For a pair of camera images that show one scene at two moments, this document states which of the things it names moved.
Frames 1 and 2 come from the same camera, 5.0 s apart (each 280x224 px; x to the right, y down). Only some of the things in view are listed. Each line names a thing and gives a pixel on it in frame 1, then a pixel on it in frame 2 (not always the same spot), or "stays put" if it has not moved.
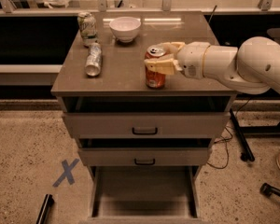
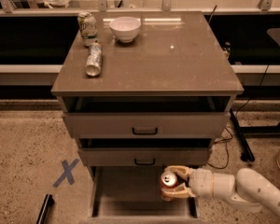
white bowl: [124, 28] stays put
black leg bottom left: [48, 203] stays put
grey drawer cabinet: [144, 133] stays put
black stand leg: [246, 155] stays put
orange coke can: [153, 78] -> [168, 180]
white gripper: [192, 59] -> [200, 182]
